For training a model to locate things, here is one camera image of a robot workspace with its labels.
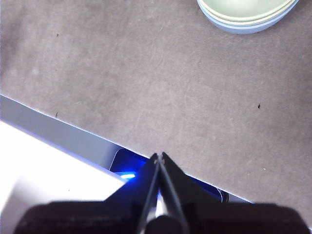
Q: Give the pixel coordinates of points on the green ribbed bowl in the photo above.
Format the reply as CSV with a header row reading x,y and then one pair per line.
x,y
243,23
243,9

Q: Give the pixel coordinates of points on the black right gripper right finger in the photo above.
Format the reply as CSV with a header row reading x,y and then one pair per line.
x,y
231,219

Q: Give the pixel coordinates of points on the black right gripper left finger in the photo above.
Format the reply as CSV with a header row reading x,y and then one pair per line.
x,y
97,217

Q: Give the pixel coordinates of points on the blue ribbed bowl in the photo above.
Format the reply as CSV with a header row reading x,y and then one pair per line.
x,y
243,30

